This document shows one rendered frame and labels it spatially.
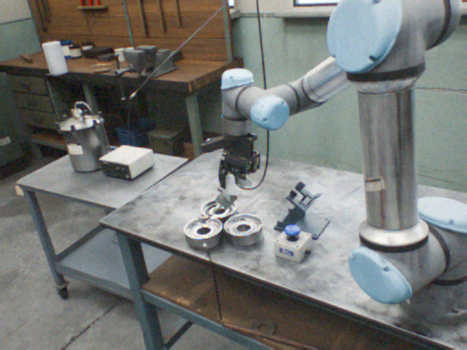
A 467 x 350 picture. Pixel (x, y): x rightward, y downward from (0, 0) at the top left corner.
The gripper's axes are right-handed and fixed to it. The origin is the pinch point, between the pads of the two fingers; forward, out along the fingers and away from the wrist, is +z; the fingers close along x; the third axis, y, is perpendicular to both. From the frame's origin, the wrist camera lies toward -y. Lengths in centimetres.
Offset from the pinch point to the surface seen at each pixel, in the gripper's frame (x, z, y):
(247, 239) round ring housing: -8.2, 5.6, 11.3
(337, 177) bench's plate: 37.5, 8.1, 16.2
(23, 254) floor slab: 12, 112, -160
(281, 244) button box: -8.1, 2.7, 21.2
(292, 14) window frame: 147, -14, -62
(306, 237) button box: -3.0, 1.9, 25.2
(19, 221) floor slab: 33, 118, -197
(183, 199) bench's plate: 4.0, 12.9, -21.5
